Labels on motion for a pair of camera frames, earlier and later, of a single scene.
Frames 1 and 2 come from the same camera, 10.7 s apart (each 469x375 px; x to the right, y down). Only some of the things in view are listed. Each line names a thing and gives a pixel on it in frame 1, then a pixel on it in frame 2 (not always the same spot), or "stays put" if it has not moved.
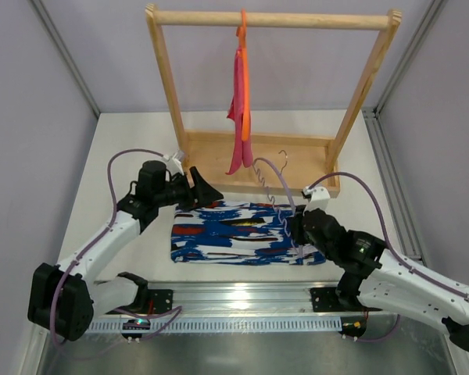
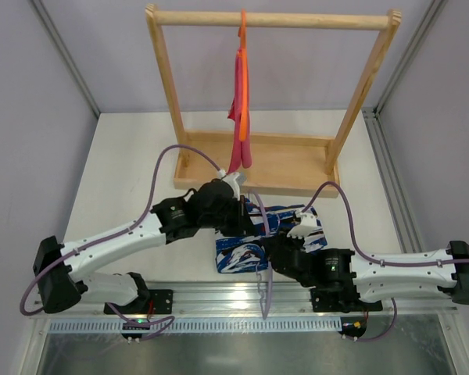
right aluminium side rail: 406,230 stays put
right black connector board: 353,326 stays put
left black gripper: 191,187 → 238,218
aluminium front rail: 245,299 stays put
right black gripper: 297,229 → 280,242
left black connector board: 135,324 stays put
